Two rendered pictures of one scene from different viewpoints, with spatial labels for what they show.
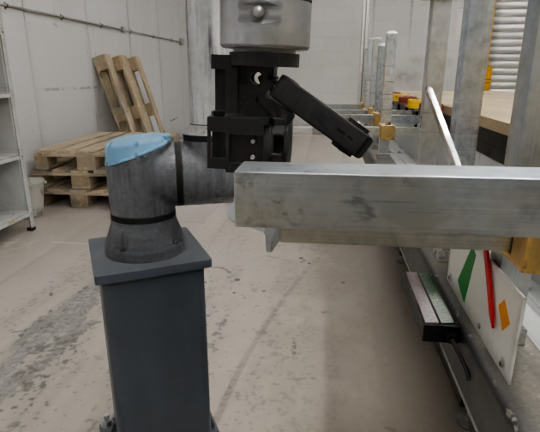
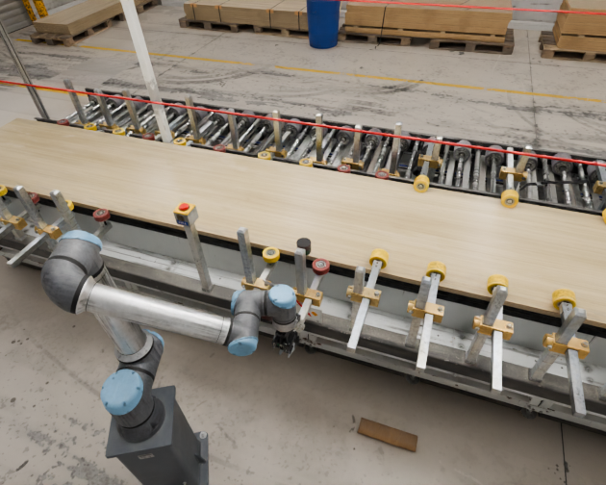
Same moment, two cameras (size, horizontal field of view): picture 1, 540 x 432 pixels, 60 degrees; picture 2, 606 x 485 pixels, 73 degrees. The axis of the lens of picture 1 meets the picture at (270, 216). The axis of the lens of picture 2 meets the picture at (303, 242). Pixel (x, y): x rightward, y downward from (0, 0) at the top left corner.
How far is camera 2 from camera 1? 1.54 m
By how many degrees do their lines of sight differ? 68
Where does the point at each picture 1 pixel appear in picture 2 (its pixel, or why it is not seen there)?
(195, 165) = (151, 365)
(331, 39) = not seen: outside the picture
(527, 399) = (326, 322)
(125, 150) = (138, 395)
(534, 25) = (300, 266)
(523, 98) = (301, 277)
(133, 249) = (159, 421)
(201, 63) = (129, 329)
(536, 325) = not seen: hidden behind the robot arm
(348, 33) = not seen: outside the picture
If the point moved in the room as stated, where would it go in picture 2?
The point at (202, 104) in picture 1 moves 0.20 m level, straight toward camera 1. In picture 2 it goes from (137, 342) to (188, 344)
